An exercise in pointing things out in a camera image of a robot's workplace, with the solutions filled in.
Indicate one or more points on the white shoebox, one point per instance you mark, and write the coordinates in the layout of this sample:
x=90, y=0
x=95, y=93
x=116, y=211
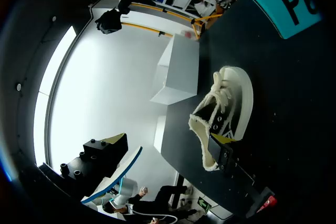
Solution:
x=178, y=69

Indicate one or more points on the black shoe with white laces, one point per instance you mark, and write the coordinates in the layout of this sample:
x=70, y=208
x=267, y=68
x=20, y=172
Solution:
x=231, y=103

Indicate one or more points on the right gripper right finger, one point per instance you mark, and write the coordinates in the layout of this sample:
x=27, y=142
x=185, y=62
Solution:
x=223, y=153

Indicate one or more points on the insole blue and black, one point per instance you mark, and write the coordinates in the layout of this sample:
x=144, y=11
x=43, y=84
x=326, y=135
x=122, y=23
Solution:
x=126, y=170

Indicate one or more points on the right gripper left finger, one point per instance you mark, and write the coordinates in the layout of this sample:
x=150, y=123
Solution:
x=99, y=159

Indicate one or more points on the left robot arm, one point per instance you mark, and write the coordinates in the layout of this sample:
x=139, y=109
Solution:
x=127, y=187

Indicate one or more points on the person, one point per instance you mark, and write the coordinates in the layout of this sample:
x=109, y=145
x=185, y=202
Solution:
x=162, y=201

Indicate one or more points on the teal box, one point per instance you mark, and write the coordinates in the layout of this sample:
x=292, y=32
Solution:
x=288, y=1

